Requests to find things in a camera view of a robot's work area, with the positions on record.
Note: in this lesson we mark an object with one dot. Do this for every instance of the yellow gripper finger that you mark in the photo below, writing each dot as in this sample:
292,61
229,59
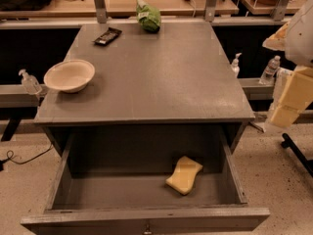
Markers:
296,97
276,41

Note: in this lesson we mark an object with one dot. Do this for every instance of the yellow sponge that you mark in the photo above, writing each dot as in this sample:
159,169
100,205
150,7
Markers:
184,175

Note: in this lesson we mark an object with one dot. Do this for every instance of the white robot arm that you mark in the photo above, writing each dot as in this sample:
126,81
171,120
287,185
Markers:
295,38

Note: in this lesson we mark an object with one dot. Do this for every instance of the grey cabinet counter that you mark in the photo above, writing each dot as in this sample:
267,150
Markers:
180,74

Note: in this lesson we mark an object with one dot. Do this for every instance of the metal drawer knob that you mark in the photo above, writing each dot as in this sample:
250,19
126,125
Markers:
147,230

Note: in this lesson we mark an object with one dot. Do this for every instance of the open grey top drawer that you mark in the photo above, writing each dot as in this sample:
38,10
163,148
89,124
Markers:
111,181

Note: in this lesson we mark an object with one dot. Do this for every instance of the clear plastic water bottle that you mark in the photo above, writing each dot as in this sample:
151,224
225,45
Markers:
268,74

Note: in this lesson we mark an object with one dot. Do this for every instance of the white pump bottle right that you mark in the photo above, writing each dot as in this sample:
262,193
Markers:
235,64

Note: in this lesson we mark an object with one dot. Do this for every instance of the black stand leg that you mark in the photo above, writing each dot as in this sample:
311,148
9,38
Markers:
288,143

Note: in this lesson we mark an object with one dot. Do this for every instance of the black snack bar wrapper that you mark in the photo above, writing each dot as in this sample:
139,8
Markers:
107,37

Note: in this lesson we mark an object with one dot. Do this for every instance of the white bowl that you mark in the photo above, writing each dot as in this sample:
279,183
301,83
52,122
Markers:
69,76

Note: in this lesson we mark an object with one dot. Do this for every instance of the clear sanitizer pump bottle left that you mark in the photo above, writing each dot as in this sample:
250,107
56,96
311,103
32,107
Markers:
30,83

